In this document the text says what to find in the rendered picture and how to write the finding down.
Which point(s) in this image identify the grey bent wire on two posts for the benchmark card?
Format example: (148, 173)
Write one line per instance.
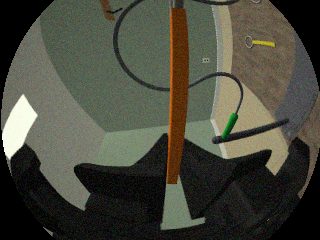
(298, 101)

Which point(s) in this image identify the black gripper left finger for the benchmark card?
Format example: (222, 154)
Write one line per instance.
(146, 180)

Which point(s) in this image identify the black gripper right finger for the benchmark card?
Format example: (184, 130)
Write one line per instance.
(205, 177)

